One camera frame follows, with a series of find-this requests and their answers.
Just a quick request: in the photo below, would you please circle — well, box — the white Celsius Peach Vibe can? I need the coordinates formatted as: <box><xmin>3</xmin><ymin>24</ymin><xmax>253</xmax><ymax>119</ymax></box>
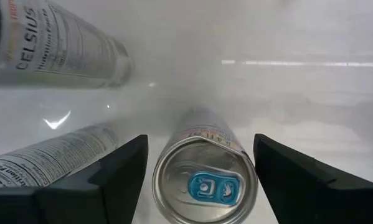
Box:
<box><xmin>0</xmin><ymin>122</ymin><xmax>126</xmax><ymax>189</ymax></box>
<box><xmin>0</xmin><ymin>0</ymin><xmax>134</xmax><ymax>90</ymax></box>

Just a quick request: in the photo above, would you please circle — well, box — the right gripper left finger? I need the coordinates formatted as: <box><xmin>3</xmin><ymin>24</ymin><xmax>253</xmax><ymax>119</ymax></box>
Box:
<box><xmin>0</xmin><ymin>134</ymin><xmax>149</xmax><ymax>224</ymax></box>

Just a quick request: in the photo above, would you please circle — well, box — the blue silver Red Bull can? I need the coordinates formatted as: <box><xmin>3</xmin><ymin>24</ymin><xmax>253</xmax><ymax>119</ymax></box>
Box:
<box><xmin>151</xmin><ymin>105</ymin><xmax>259</xmax><ymax>224</ymax></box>

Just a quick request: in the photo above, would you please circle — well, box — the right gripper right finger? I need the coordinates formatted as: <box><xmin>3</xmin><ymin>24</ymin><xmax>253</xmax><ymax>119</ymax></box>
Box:
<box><xmin>253</xmin><ymin>133</ymin><xmax>373</xmax><ymax>224</ymax></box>

